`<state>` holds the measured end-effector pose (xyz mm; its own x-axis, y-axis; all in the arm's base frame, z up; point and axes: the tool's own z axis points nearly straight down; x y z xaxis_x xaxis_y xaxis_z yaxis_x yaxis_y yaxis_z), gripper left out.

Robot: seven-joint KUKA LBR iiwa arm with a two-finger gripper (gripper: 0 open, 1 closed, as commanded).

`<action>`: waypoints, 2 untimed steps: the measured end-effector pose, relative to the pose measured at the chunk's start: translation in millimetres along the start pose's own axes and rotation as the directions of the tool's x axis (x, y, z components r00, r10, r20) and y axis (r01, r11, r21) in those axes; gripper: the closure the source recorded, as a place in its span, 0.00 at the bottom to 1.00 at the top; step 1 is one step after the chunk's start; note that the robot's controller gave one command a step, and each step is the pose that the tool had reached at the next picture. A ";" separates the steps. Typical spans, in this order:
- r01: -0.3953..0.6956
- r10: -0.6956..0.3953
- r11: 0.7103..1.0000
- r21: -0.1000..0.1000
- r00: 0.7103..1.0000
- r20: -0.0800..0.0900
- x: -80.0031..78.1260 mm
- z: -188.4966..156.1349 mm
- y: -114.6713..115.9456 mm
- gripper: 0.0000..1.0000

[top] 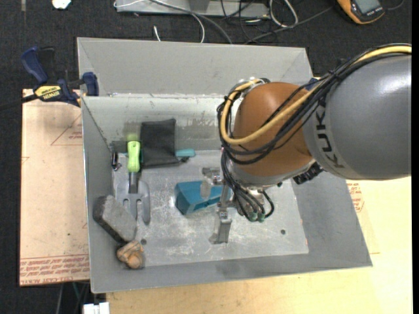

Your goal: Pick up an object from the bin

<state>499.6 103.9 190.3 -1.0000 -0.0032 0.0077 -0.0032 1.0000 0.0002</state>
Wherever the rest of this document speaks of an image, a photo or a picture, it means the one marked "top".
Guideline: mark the tan toy figure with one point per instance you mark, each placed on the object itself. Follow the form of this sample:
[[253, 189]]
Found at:
[[130, 255]]

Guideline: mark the teal plastic box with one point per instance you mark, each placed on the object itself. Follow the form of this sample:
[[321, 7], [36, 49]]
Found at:
[[190, 196]]

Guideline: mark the brown cardboard board red print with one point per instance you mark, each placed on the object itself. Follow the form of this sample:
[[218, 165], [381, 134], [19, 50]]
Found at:
[[52, 182]]

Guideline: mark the black cloth pouch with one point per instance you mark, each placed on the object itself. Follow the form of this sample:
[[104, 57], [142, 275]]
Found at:
[[158, 142]]

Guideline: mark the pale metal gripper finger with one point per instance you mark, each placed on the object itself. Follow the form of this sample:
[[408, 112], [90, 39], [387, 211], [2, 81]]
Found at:
[[221, 228], [209, 178]]

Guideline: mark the grey rough block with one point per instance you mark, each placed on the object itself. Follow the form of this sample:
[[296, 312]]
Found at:
[[114, 217]]

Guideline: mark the grey metal bin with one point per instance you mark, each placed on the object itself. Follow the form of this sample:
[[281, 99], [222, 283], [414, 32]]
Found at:
[[203, 237]]

